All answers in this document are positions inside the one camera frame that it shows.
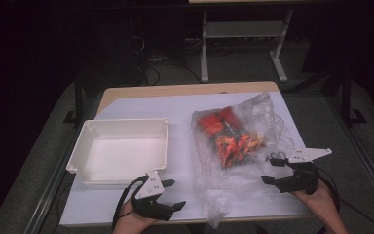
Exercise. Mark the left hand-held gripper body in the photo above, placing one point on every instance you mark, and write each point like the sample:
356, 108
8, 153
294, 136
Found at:
149, 188

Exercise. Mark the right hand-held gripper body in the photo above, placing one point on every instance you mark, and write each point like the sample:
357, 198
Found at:
302, 178

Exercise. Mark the red orange snack packet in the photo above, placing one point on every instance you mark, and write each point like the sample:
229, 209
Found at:
230, 138

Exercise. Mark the clear plastic bag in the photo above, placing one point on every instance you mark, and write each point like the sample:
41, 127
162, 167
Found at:
256, 110

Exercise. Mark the person's right hand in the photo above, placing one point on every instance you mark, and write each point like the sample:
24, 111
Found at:
318, 201

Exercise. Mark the person's left hand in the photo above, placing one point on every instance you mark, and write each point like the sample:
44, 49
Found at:
130, 221

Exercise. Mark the white plastic box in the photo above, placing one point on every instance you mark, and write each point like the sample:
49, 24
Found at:
120, 152

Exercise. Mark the white table sheet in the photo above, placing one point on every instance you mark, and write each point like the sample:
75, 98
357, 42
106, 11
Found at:
149, 105

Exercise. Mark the black metal stand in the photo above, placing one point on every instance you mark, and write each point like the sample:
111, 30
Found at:
78, 100
347, 97

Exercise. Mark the aluminium rail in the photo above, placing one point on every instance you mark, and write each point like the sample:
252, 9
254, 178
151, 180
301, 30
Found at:
50, 188
363, 152

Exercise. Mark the white metal table frame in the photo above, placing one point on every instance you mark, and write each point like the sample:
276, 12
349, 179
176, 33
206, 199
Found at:
243, 30

